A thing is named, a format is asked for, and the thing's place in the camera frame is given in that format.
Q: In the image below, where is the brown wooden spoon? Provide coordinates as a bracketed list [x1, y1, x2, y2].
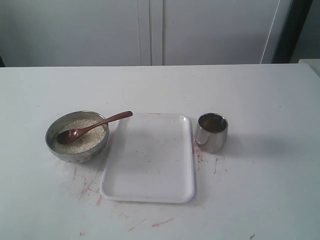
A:
[56, 111, 133, 145]

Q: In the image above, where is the white plastic tray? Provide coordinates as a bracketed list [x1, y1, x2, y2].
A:
[100, 113, 196, 204]

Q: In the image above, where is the white cabinet in background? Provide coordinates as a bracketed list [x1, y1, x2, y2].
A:
[0, 0, 292, 67]

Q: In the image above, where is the steel bowl of rice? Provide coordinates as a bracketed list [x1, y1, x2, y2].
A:
[45, 111, 110, 164]

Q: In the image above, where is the stainless steel cup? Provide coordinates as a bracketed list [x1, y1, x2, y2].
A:
[194, 112, 229, 153]

